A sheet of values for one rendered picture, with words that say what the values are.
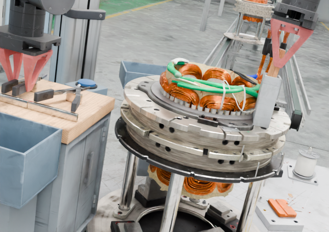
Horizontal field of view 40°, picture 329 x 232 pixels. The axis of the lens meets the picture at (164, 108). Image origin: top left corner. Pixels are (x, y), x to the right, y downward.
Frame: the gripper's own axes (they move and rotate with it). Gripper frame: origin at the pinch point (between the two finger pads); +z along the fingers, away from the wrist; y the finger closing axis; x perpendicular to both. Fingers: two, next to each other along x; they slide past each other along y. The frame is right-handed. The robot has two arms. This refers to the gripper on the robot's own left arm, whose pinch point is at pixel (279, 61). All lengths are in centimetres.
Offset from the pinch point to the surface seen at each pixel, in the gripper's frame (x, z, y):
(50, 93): 34.0, 15.1, -11.2
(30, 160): 26.7, 19.5, -26.6
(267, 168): -4.1, 18.7, 0.5
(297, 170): -15, 36, 58
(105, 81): 163, 114, 343
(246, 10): 41, 4, 291
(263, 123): -0.8, 10.7, -0.7
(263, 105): 0.1, 7.8, -1.0
